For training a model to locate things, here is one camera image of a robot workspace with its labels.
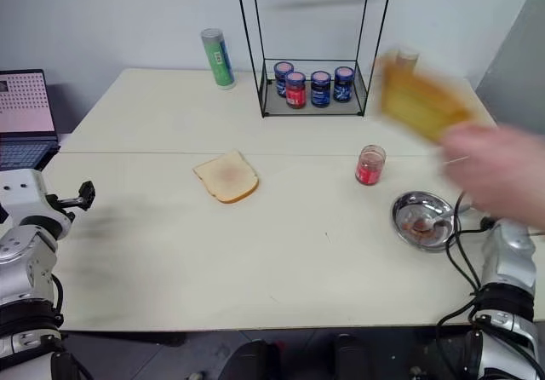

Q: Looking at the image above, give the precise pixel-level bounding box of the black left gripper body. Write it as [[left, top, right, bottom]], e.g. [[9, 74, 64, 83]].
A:
[[42, 193, 77, 230]]

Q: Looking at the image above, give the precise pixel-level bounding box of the white bread slice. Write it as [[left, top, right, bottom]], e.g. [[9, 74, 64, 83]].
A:
[[192, 148, 261, 205]]

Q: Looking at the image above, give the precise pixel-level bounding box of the blue jar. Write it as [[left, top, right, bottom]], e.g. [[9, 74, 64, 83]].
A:
[[333, 66, 357, 104], [310, 71, 332, 108], [273, 60, 295, 99]]

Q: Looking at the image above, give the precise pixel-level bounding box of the open red jam jar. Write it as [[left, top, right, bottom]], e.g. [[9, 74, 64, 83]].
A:
[[355, 144, 387, 187]]

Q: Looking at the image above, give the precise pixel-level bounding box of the person's bare hand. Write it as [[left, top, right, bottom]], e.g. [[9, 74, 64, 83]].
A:
[[439, 122, 545, 228]]

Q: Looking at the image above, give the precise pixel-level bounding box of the open laptop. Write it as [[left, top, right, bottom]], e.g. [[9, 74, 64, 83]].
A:
[[0, 69, 61, 172]]

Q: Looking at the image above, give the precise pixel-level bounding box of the green cylindrical can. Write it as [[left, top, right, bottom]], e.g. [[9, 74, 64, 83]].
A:
[[200, 28, 237, 90]]

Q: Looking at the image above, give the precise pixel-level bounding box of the dark rounded shape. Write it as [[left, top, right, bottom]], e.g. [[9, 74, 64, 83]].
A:
[[333, 332, 372, 380], [229, 339, 283, 380]]

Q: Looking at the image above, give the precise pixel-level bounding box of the round metal bowl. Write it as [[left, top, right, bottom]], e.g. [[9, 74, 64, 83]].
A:
[[390, 190, 455, 253]]

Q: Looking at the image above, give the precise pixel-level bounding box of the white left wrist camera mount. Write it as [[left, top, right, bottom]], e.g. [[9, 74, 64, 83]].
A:
[[0, 169, 49, 216]]

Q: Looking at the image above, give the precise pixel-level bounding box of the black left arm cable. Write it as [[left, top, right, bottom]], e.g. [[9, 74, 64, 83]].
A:
[[49, 271, 66, 325]]

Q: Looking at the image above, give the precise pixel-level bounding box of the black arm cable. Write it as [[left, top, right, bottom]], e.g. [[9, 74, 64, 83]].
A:
[[49, 271, 66, 325], [437, 192, 499, 355]]

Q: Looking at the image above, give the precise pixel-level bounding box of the black wire shelf rack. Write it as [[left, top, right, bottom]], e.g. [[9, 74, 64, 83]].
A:
[[235, 0, 395, 119]]

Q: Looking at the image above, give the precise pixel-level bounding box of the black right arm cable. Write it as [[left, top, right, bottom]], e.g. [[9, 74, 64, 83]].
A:
[[437, 192, 499, 355]]

